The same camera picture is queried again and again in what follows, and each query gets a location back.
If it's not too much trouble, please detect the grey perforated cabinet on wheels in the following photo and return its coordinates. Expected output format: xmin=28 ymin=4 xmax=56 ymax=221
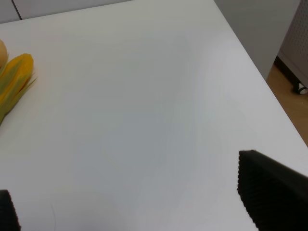
xmin=274 ymin=0 xmax=308 ymax=95

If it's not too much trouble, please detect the yellow green toy corn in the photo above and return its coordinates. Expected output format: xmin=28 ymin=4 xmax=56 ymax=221
xmin=0 ymin=53 xmax=36 ymax=121

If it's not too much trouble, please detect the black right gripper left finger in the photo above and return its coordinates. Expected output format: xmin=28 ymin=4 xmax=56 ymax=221
xmin=0 ymin=190 xmax=21 ymax=231

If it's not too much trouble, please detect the tan spotted bun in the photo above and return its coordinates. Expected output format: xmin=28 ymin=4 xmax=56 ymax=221
xmin=0 ymin=40 xmax=8 ymax=68

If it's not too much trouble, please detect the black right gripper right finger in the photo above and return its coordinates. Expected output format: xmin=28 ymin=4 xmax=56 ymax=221
xmin=237 ymin=150 xmax=308 ymax=231

